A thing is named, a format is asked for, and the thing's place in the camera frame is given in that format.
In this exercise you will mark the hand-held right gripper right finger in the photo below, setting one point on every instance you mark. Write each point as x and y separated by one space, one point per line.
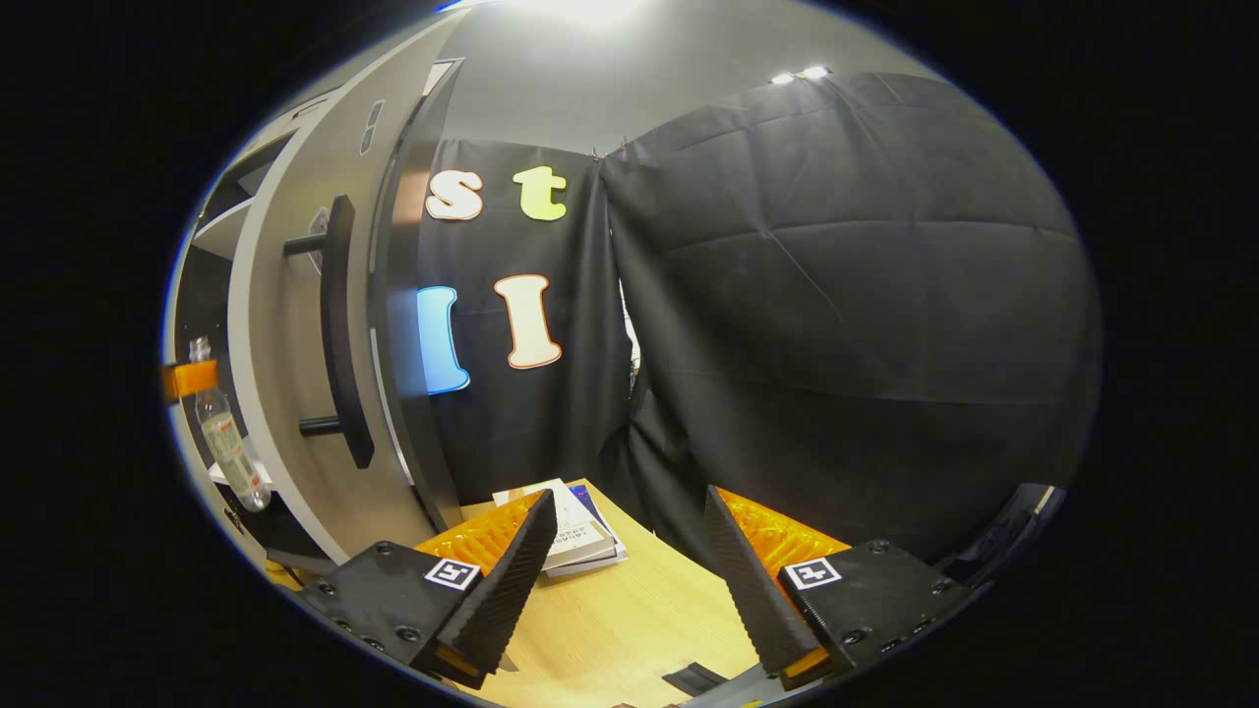
752 590

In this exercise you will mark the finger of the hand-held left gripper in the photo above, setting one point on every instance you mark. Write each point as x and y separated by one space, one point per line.
189 379

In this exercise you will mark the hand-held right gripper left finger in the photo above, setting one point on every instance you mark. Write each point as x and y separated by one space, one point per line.
507 580

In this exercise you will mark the grey cabinet door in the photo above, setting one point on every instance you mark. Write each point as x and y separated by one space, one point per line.
285 324

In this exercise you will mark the stack of books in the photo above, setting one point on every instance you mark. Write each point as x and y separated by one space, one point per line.
580 536

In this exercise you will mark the black flat object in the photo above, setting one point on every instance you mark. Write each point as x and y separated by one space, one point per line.
693 678

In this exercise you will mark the black backdrop cloth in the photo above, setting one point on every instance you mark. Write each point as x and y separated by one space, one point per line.
836 295

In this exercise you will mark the ceiling light panel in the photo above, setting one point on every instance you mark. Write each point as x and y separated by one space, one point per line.
590 10
802 75

